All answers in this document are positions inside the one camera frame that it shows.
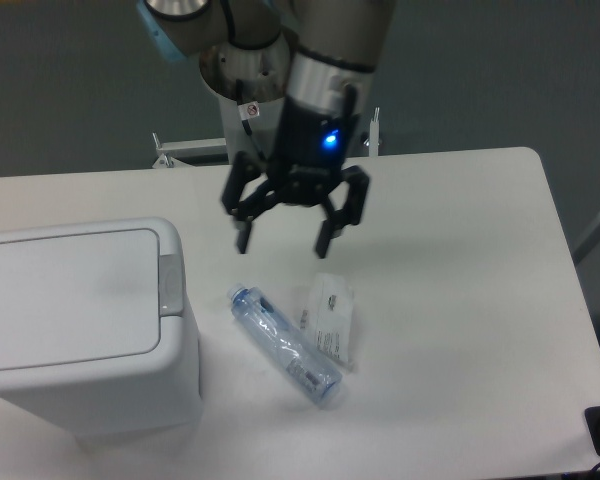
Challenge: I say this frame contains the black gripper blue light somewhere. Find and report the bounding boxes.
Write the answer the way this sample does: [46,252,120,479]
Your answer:
[221,94,371,259]

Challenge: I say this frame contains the white push-button trash can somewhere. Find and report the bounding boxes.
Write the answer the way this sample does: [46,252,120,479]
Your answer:
[0,217,203,437]

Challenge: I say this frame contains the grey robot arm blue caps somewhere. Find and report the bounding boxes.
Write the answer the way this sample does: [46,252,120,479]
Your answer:
[136,1,395,257]

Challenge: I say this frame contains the clear printed plastic bag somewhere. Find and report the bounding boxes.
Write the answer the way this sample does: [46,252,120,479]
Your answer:
[300,273,354,369]

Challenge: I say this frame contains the clear plastic water bottle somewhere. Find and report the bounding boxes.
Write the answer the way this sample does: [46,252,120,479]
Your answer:
[227,284,349,410]

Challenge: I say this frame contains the black cable on pedestal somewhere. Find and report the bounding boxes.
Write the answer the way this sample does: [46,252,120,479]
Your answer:
[236,78,271,164]

